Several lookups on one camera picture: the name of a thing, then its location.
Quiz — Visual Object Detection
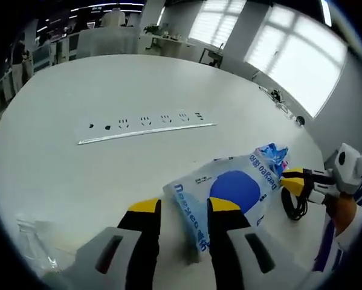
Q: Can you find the white office cabinet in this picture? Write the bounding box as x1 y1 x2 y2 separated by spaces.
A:
49 33 79 63

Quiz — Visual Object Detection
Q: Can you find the narrow window with blinds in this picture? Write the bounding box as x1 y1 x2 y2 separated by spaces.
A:
187 0 247 51

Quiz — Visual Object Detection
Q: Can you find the white counter desk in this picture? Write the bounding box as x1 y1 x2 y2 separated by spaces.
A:
138 33 197 57

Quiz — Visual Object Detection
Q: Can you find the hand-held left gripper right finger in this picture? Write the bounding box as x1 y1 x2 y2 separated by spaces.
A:
206 196 317 290

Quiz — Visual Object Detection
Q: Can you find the person's right hand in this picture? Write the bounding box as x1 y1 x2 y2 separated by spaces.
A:
325 192 360 238

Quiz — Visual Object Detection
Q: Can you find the potted green plant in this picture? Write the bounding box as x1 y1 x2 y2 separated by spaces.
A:
143 24 164 36

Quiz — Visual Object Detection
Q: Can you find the straight ceiling light strip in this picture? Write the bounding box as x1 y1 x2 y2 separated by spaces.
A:
320 0 333 27

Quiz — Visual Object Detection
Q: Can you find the clear plastic bottle red label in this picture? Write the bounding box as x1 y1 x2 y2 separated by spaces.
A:
16 212 59 271

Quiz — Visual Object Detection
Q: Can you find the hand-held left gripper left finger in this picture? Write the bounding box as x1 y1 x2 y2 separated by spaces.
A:
61 197 163 290

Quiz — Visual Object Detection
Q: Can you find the small blue packet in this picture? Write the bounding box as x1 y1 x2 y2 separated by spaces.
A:
254 142 291 173

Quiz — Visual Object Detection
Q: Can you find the white table socket panel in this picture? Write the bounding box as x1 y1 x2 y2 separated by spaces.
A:
74 109 218 147

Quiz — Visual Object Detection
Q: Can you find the light grey chair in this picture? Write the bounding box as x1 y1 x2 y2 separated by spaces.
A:
77 28 140 59

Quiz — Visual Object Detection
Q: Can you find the tangled cable bundle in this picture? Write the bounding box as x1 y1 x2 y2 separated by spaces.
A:
258 85 294 115

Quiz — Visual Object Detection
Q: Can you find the black cable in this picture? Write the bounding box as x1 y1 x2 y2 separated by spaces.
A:
280 183 309 222

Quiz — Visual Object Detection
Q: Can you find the person's white coat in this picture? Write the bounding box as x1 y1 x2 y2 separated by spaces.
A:
312 217 355 274

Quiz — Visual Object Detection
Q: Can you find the black frame side table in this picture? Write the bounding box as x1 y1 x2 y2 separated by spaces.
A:
198 46 226 68

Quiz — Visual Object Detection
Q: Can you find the large blue wipes packet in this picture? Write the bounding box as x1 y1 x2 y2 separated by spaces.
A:
163 152 286 264

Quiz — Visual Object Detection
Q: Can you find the wide window with blinds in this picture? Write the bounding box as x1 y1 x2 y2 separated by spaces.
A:
243 4 350 119

